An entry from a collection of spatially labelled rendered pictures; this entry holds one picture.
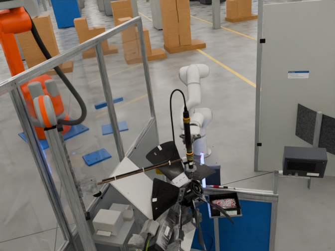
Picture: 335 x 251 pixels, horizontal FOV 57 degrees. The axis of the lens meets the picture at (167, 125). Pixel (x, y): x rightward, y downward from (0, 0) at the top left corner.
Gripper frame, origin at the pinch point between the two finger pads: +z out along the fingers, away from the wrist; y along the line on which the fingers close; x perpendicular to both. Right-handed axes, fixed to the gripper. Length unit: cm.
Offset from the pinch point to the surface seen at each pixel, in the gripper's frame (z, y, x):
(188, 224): 14, 1, -54
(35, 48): -567, 570, -65
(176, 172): 4.6, 8.0, -20.3
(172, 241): 39, 4, -43
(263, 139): -179, -45, -102
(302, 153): -34, -69, -26
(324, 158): -30, -81, -27
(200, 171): -13.3, -2.8, -32.0
